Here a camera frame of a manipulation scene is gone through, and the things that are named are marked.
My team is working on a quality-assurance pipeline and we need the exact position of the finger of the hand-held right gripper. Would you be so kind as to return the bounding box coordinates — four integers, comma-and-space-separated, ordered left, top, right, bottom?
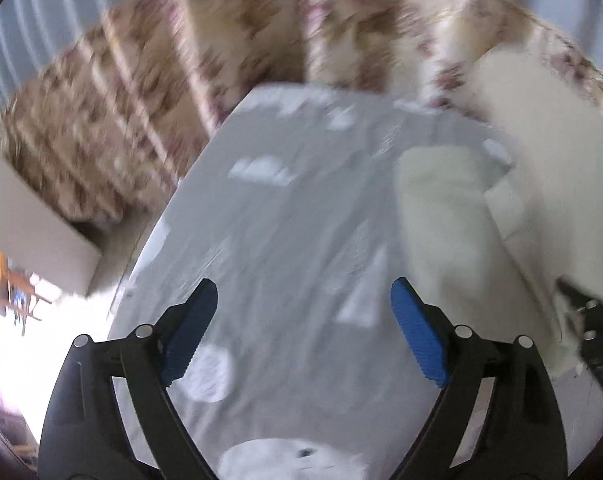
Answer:
556, 276, 603, 386

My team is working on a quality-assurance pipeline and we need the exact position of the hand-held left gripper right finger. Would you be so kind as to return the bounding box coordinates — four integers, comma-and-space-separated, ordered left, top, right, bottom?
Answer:
389, 276, 568, 480

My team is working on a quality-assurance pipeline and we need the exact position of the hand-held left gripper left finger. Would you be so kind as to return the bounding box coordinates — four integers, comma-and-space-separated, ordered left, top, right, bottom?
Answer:
39, 277, 218, 480

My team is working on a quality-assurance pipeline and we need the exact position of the cream jacket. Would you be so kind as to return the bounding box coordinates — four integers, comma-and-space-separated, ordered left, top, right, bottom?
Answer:
396, 42, 603, 378

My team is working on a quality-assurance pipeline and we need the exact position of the grey printed bedsheet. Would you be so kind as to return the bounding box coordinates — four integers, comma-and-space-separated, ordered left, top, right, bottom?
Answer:
106, 82, 603, 480

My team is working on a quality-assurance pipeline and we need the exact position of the wooden chair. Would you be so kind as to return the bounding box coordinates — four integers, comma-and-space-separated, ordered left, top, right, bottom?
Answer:
0, 249, 55, 336

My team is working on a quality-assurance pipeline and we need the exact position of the white cabinet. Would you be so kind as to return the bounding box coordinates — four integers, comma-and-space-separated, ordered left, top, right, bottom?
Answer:
0, 147, 102, 298

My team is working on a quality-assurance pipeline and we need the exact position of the floral curtain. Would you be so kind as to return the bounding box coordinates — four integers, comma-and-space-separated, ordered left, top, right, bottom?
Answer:
0, 0, 603, 233

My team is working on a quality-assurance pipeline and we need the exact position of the grey-blue pleated curtain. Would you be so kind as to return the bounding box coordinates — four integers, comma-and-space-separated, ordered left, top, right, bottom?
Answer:
0, 0, 603, 126

